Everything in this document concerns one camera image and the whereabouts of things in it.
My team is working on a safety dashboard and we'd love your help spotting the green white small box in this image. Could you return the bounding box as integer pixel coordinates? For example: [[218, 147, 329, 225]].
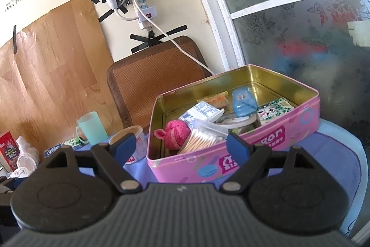
[[256, 98, 294, 126]]

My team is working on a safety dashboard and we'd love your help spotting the blue plastic case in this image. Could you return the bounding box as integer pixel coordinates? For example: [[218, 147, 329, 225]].
[[232, 86, 258, 117]]

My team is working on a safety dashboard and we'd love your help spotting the cotton swab bag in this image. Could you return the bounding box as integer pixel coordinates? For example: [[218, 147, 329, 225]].
[[177, 120, 229, 155]]

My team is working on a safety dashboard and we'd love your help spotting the blue white tissue packet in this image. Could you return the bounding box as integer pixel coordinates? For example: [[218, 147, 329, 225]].
[[179, 101, 225, 126]]

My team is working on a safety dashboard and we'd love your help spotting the pink yarn ball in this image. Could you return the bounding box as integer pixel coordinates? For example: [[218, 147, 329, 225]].
[[154, 120, 191, 150]]

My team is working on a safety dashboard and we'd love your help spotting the mint green plastic cup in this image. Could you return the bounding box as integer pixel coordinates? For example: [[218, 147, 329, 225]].
[[75, 112, 108, 145]]

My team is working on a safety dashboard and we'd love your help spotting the green toothpaste box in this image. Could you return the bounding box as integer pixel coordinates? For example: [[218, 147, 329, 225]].
[[44, 137, 84, 158]]

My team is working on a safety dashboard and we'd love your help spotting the pink biscuit tin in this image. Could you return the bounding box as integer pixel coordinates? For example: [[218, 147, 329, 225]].
[[147, 65, 321, 183]]

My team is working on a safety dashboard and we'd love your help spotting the blue patterned tablecloth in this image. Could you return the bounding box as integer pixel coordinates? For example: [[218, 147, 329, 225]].
[[43, 119, 364, 239]]

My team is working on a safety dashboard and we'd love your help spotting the red cocoa tin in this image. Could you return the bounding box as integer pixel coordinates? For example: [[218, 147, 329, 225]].
[[0, 132, 19, 172]]

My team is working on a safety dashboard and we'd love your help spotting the white power strip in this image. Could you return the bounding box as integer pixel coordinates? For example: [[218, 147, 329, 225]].
[[132, 0, 157, 30]]

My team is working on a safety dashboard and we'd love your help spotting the white power cable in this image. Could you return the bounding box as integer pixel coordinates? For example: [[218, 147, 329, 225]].
[[132, 0, 215, 75]]

